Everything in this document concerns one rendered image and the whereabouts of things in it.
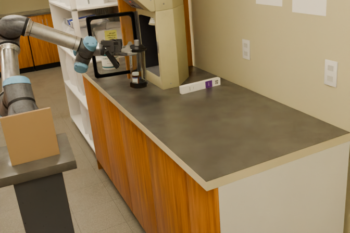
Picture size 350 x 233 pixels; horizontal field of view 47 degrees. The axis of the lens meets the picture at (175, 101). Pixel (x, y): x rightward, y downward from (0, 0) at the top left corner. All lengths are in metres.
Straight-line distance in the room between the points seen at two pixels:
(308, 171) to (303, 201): 0.14
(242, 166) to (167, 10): 1.14
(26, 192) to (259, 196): 0.96
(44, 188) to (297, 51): 1.31
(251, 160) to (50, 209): 0.90
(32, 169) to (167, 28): 1.13
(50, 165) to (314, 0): 1.32
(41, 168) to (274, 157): 0.92
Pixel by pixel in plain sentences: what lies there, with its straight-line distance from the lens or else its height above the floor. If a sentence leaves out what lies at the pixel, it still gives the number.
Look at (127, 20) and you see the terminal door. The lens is 2.60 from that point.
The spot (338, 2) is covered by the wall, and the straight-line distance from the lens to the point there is 1.81.
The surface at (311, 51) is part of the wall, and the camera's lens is 1.94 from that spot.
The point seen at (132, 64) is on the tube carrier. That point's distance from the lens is 2.27.
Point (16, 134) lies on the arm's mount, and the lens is 1.75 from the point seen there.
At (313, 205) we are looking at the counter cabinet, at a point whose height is 0.65.
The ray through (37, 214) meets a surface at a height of 0.70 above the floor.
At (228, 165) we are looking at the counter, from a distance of 1.54.
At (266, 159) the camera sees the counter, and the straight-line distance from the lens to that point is 1.58.
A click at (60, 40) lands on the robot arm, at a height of 1.34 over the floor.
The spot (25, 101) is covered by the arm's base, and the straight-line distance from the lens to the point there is 1.80.
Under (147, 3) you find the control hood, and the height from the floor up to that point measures 1.46.
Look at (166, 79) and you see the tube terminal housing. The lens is 2.42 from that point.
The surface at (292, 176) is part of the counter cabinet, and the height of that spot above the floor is 0.83.
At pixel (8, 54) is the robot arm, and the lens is 2.14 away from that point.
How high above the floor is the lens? 1.70
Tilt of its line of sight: 20 degrees down
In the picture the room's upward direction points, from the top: 5 degrees counter-clockwise
